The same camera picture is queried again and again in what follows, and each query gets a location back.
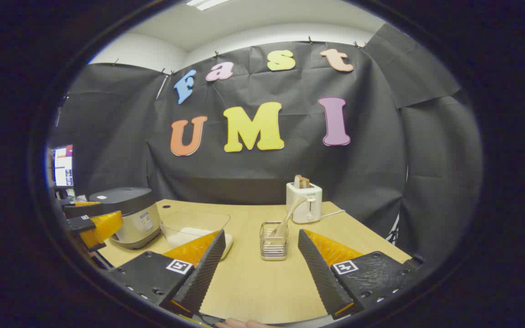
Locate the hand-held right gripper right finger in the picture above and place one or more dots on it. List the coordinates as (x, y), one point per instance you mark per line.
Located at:
(319, 278)

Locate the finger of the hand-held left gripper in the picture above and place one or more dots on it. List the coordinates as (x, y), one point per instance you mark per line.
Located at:
(84, 210)
(105, 225)

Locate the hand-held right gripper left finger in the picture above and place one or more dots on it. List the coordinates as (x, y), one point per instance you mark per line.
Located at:
(205, 273)

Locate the grey rice cooker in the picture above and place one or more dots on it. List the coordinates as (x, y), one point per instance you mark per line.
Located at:
(130, 205)

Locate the computer monitor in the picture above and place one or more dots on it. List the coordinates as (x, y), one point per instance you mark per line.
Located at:
(63, 166)

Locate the clear plastic container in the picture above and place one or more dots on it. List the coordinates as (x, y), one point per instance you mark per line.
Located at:
(194, 221)

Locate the white toaster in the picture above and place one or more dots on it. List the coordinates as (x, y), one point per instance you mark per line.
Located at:
(296, 198)

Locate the toast bread slice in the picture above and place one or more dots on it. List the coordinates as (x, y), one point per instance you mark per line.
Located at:
(298, 181)
(306, 182)

